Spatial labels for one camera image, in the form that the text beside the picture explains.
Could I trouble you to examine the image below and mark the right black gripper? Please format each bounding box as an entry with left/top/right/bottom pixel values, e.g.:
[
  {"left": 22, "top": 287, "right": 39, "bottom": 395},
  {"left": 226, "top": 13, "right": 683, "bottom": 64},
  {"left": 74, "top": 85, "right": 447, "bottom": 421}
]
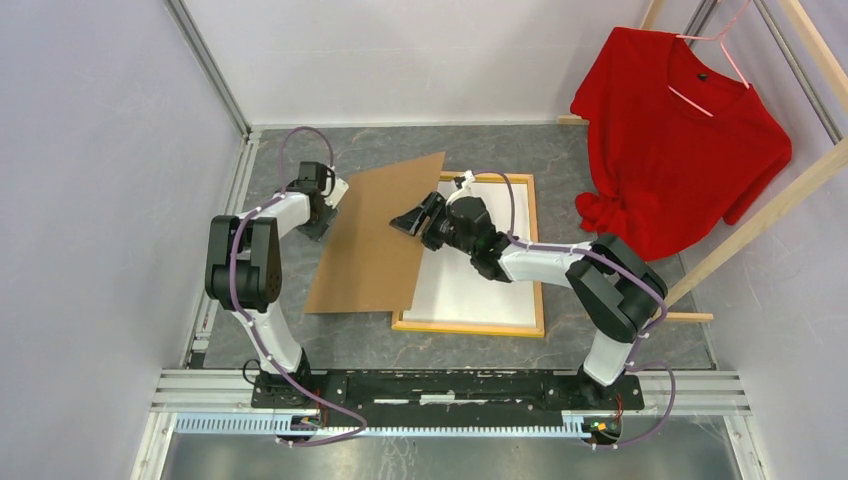
[{"left": 389, "top": 191, "right": 476, "bottom": 257}]

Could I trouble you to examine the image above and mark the brown cardboard backing board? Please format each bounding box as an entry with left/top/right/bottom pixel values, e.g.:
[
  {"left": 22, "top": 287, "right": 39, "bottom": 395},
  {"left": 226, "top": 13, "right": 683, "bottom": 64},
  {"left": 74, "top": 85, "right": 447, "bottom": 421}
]
[{"left": 304, "top": 152, "right": 445, "bottom": 314}]

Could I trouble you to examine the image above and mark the building photo print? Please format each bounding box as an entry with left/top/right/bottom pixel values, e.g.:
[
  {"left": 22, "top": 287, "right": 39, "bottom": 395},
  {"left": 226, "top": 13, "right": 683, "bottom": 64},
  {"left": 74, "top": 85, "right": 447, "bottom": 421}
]
[{"left": 402, "top": 181, "right": 538, "bottom": 327}]

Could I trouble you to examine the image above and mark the yellow wooden picture frame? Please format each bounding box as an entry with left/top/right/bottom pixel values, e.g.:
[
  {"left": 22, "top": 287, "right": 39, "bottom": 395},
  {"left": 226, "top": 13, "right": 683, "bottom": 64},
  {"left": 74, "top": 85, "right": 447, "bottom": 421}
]
[{"left": 390, "top": 171, "right": 546, "bottom": 339}]

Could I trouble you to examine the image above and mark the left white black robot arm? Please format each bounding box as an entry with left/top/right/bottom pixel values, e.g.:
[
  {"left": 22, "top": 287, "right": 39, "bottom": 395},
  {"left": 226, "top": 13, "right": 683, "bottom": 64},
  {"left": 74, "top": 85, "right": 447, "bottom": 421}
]
[{"left": 204, "top": 162, "right": 348, "bottom": 408}]

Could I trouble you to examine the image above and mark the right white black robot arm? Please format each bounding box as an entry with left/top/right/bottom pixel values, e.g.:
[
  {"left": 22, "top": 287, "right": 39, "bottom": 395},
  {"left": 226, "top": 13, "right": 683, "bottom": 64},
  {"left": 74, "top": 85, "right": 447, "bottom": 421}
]
[{"left": 389, "top": 191, "right": 668, "bottom": 408}]

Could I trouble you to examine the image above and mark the red t-shirt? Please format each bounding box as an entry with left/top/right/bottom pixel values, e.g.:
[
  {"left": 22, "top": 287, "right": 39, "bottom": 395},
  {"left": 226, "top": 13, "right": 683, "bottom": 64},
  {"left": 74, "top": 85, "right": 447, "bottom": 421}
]
[{"left": 571, "top": 27, "right": 792, "bottom": 261}]

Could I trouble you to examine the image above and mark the pink clothes hanger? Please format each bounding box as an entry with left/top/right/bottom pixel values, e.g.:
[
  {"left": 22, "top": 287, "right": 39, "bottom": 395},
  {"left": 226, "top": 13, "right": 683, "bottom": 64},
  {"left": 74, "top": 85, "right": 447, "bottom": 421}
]
[{"left": 667, "top": 0, "right": 754, "bottom": 119}]

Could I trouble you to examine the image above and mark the wooden clothes rack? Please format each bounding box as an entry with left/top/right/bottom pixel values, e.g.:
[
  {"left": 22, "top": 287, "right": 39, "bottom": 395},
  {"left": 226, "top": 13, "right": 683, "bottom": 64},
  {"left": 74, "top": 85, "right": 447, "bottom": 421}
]
[{"left": 556, "top": 0, "right": 848, "bottom": 325}]

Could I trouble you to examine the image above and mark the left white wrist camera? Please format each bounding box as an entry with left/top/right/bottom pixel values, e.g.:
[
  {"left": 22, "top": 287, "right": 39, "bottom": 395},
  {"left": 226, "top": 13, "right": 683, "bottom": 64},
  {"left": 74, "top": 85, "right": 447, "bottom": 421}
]
[{"left": 324, "top": 176, "right": 349, "bottom": 208}]

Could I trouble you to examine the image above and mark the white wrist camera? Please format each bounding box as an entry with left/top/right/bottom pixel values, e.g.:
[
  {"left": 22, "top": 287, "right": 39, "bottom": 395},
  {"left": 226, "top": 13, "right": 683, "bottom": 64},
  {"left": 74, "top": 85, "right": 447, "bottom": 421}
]
[
  {"left": 324, "top": 176, "right": 349, "bottom": 208},
  {"left": 451, "top": 170, "right": 476, "bottom": 199}
]

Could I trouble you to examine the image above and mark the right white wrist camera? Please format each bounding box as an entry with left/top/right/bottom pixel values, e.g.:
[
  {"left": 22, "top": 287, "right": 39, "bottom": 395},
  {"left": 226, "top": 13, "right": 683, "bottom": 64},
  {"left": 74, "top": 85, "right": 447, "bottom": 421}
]
[{"left": 451, "top": 170, "right": 476, "bottom": 199}]

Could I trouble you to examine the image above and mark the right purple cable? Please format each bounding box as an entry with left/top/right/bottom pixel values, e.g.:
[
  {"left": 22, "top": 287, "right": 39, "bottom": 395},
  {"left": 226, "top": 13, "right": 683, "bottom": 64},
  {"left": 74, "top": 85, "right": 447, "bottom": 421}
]
[{"left": 463, "top": 172, "right": 677, "bottom": 452}]

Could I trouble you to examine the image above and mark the purple cable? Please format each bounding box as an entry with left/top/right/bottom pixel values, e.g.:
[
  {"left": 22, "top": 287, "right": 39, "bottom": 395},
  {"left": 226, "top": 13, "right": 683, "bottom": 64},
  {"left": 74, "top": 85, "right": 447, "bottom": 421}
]
[
  {"left": 463, "top": 172, "right": 677, "bottom": 452},
  {"left": 227, "top": 126, "right": 368, "bottom": 449}
]

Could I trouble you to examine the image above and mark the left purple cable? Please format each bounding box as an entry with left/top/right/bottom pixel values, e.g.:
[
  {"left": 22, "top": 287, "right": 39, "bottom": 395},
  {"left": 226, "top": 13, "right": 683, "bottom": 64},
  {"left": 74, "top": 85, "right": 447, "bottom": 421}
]
[{"left": 227, "top": 126, "right": 368, "bottom": 449}]

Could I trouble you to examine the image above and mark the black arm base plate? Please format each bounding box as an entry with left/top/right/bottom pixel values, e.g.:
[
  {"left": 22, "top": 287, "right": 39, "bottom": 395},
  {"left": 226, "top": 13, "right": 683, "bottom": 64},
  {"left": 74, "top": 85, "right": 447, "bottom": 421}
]
[{"left": 247, "top": 369, "right": 645, "bottom": 429}]

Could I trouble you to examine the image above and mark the aluminium rail frame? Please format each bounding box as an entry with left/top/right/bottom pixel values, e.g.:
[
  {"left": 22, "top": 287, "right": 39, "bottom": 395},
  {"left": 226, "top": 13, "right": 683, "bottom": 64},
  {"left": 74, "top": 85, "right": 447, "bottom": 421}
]
[{"left": 129, "top": 0, "right": 770, "bottom": 480}]

